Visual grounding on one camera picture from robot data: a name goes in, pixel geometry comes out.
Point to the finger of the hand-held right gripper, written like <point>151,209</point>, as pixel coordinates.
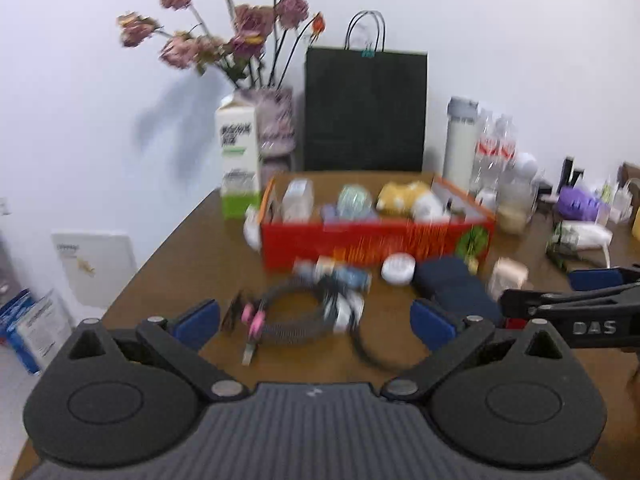
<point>595,279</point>
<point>530,302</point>

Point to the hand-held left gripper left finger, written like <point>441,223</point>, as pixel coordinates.
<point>197,322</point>

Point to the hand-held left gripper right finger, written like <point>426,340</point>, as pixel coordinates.
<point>432,322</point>

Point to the red cardboard box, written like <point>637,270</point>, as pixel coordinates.
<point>350,245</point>

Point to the beige small box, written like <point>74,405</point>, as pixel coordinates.
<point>507,277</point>

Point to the navy pouch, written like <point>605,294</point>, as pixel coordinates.
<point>455,285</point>

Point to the wooden desk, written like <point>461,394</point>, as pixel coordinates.
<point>200,260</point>

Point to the white round tin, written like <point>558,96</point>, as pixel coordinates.
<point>398,267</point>

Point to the purple soft object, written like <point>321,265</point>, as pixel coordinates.
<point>577,202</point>

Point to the white adapter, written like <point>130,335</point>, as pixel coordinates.
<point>345,310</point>

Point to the clear jar beige contents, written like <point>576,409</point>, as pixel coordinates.
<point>515,210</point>

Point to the white round object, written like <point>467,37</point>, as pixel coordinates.
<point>252,230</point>

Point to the blue white small packets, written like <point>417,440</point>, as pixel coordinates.
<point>335,275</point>

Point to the brown cardboard box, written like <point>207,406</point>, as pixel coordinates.
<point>631,175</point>

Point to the black slim bottle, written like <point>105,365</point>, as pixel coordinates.
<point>567,170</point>

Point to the white plush toy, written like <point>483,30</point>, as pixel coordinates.
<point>430,207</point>

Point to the white board with sticker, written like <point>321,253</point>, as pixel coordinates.
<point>95,265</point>

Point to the yellow plush toy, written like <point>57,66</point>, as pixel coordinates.
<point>405,195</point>

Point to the clear water bottle red label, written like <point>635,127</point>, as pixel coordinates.
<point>506,147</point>
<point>486,155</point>

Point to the clear plastic box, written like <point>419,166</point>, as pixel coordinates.
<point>298,200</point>

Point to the white green milk carton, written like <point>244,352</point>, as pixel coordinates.
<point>237,160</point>

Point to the blue white boxes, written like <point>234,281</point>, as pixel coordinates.
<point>30,325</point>

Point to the white thermos grey lid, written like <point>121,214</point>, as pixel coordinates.
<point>459,150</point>

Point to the purple patterned vase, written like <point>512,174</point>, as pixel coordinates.
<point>275,115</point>

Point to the black paper bag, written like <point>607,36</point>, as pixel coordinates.
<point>365,110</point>

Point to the teal binder clip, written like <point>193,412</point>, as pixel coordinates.
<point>368,53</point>

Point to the dried pink flower bouquet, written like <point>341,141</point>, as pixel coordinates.
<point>250,20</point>

